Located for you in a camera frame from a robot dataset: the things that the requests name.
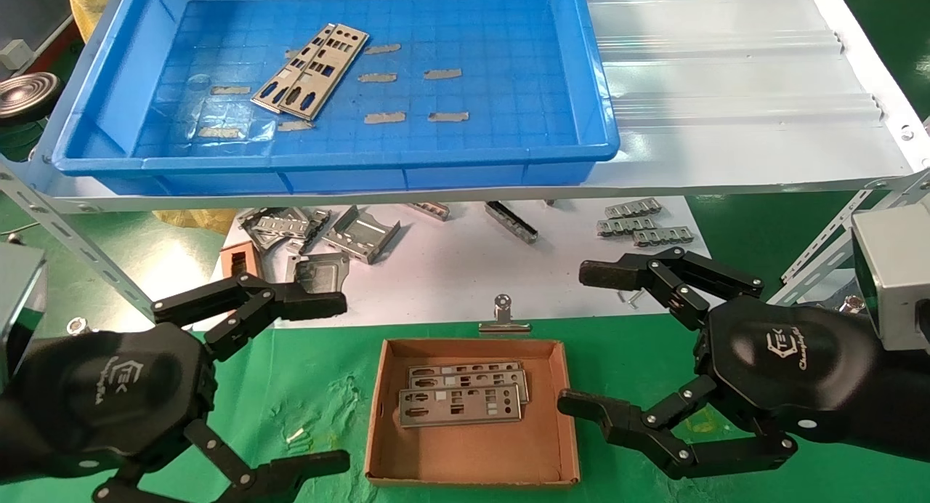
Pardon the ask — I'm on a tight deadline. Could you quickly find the flat metal frame part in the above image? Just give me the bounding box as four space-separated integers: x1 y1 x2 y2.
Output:
240 206 315 253

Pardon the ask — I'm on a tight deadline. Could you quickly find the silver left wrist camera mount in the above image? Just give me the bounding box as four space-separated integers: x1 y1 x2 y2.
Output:
0 243 48 391

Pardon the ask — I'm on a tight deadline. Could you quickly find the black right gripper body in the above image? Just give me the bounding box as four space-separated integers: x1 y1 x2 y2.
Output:
694 294 930 464

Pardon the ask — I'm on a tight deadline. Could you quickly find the dark metal bar part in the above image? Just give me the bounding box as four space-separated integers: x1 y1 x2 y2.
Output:
485 201 539 244

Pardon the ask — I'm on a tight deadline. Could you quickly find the white paper sheet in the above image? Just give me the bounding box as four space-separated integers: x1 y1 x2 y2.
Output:
193 196 714 331

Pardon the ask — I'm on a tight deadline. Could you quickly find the brown rectangular frame part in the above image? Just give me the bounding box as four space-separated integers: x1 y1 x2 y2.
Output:
220 241 264 280

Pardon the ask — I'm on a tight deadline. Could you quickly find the perforated steel shelf brace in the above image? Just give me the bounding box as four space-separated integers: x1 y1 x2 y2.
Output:
769 170 930 307
0 161 157 311

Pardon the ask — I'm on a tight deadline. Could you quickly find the narrow metal frame part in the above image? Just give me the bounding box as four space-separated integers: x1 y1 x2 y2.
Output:
287 208 333 255

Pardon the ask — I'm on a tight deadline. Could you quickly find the green table cloth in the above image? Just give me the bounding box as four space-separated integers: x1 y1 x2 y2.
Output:
0 313 930 503

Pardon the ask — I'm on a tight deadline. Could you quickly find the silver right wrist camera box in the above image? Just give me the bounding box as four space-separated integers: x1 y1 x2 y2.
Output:
852 204 930 351

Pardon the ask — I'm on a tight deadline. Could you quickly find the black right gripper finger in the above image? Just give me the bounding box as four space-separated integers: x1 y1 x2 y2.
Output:
557 376 798 480
578 247 765 331

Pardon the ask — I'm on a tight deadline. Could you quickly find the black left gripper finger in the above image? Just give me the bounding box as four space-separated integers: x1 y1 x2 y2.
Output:
151 273 347 362
91 418 351 503

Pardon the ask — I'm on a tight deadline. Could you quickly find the shallow cardboard box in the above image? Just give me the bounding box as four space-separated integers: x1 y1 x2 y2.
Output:
365 337 581 487

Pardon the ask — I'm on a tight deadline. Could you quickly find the square metal bracket part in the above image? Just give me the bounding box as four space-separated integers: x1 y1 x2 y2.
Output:
287 252 351 297

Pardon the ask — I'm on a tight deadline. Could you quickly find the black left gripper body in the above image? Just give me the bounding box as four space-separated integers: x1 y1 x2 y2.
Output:
0 323 217 483

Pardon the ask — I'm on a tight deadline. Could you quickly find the black round speaker cone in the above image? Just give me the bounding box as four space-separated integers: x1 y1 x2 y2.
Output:
0 72 62 126

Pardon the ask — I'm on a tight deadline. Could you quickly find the notched metal strip part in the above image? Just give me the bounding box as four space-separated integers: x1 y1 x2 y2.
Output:
632 226 695 248
597 216 658 237
605 198 663 219

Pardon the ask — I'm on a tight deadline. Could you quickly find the folded metal tray bracket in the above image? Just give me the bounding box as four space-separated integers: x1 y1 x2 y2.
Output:
322 205 402 265

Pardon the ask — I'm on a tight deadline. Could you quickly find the blue plastic tray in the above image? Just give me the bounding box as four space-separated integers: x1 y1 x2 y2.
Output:
51 0 620 196

